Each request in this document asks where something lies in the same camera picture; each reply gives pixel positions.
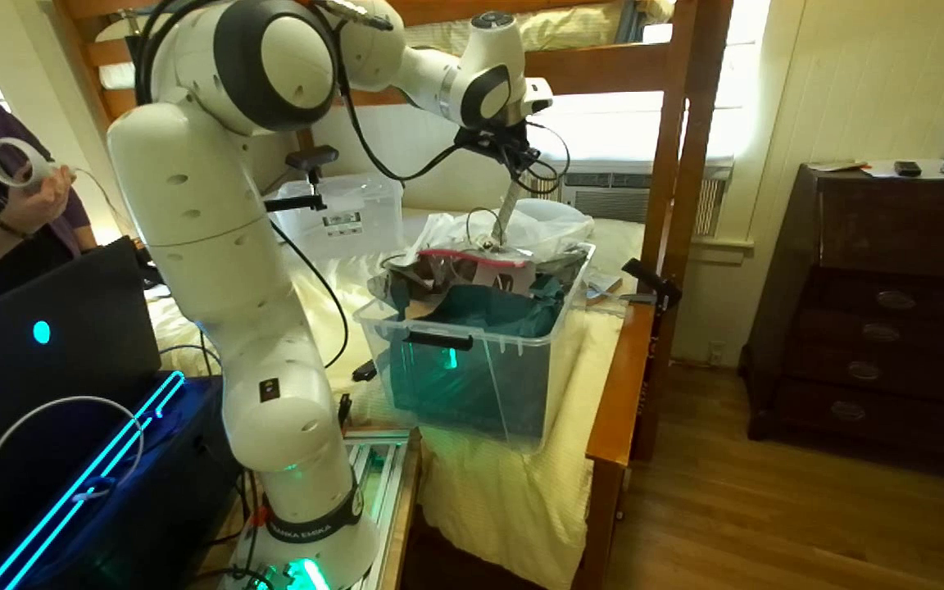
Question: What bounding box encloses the white plastic shopping bag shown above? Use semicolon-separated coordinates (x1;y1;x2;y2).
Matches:
402;178;601;276

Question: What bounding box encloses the black laptop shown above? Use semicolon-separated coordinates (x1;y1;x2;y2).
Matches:
0;237;167;571

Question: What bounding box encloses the wooden bunk bed frame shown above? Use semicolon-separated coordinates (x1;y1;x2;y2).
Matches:
49;0;738;590

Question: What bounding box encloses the clear plastic storage bin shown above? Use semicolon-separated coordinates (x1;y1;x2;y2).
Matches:
355;239;601;449

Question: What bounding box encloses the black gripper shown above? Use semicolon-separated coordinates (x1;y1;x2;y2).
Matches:
480;122;549;190

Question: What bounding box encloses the black clamp mount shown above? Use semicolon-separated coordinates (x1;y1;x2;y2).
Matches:
621;255;685;319

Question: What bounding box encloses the teal cloth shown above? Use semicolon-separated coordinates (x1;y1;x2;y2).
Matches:
424;272;571;341

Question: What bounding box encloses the blue lit equipment case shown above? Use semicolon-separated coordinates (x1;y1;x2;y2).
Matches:
0;366;244;590

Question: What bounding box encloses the grey radiator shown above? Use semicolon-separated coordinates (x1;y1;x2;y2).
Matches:
566;157;738;223

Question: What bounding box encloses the person's hand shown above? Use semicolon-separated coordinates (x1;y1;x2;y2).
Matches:
0;160;83;239

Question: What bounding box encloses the white pillow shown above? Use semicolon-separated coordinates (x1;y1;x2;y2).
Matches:
312;100;520;217

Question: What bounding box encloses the dark wooden dresser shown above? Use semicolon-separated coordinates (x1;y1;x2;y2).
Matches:
738;160;944;484

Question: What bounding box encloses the black camera stand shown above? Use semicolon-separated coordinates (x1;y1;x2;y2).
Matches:
260;145;340;217

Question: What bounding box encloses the clear zip bag red stripe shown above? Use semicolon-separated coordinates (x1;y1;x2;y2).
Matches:
396;241;531;294

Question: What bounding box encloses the brown cardboard piece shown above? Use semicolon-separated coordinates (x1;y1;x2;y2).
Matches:
385;258;467;327

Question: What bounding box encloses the clear plastic bag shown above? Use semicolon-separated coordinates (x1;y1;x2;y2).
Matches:
140;217;650;590

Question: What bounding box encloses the thin white cable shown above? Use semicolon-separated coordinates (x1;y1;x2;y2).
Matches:
0;389;151;583

